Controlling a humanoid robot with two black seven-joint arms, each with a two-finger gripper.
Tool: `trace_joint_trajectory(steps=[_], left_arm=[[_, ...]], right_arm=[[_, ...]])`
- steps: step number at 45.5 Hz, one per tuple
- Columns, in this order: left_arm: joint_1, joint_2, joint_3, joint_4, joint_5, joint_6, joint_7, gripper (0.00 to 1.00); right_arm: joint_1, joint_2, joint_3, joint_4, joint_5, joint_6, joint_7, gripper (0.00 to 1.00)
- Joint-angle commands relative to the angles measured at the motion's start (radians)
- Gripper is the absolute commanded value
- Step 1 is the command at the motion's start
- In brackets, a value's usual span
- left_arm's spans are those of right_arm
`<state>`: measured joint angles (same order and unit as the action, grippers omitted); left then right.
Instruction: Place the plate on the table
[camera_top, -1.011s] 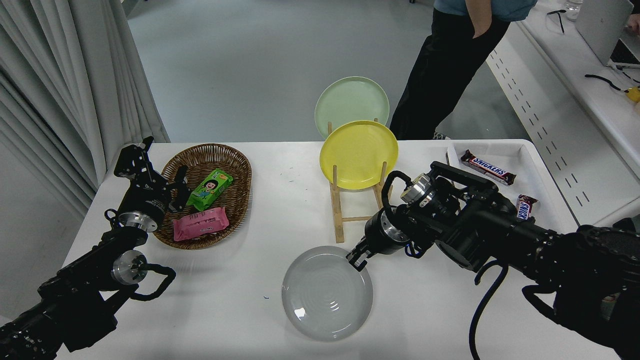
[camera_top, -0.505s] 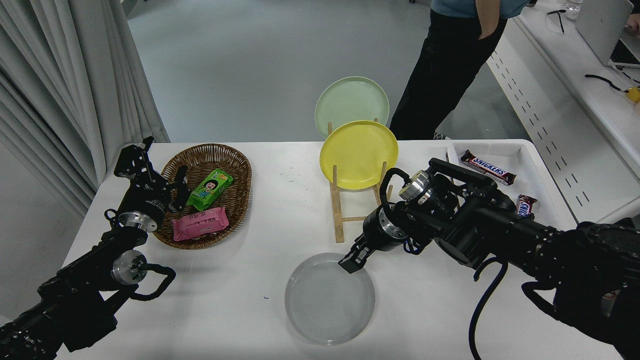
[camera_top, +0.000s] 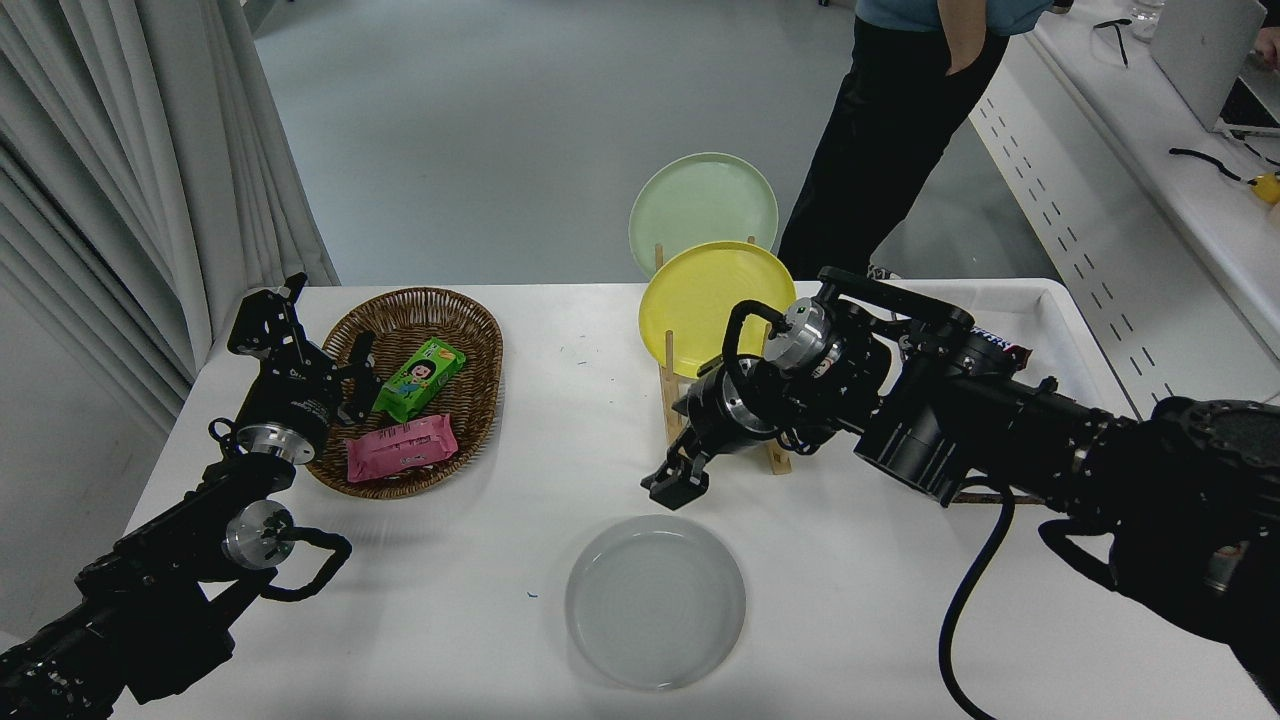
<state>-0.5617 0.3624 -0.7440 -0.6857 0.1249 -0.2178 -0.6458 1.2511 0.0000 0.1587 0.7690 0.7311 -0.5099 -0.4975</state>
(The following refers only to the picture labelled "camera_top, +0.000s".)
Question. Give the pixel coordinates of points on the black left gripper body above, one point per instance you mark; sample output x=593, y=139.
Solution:
x=290, y=402

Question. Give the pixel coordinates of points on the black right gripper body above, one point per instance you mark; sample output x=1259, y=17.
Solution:
x=710, y=415

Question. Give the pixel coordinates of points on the grey plate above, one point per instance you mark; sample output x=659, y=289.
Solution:
x=655, y=600

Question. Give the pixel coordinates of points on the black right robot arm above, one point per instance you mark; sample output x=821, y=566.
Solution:
x=1000, y=420

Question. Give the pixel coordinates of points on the person's forearm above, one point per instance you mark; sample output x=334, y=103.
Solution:
x=960, y=35

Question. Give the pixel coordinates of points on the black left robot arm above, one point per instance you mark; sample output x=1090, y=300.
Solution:
x=150, y=600

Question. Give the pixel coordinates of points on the wooden plate rack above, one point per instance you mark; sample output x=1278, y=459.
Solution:
x=670, y=390

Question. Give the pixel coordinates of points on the yellow plate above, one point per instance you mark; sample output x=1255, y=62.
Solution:
x=700, y=300

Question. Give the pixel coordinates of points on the pale green plate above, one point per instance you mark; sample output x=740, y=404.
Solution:
x=700, y=205

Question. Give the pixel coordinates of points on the person's hand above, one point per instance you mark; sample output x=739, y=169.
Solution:
x=1270, y=45

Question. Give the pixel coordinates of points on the green snack pack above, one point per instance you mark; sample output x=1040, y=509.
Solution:
x=420, y=378

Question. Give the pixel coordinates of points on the pink snack pack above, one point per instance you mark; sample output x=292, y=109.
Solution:
x=400, y=448

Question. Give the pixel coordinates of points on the brown wicker basket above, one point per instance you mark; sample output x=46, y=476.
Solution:
x=472, y=335

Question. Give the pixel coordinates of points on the grey curtain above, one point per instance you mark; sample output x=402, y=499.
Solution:
x=100, y=150

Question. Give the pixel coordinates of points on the Snickers bar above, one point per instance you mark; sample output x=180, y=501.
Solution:
x=1005, y=345

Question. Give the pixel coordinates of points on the person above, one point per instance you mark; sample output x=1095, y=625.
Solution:
x=880, y=150

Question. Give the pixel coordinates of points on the white plastic tray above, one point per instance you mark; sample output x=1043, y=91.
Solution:
x=1060, y=340

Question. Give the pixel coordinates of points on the white desk with perforated panel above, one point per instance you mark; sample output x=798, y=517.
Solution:
x=1120, y=150

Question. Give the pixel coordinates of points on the black eyeglasses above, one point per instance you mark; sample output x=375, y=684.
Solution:
x=1118, y=28

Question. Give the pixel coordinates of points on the clear bottle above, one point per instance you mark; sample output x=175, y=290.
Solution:
x=1146, y=18

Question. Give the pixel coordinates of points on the small yellow object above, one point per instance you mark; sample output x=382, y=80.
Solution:
x=1268, y=188

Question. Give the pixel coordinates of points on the silver laptop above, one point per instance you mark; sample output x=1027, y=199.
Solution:
x=1200, y=50

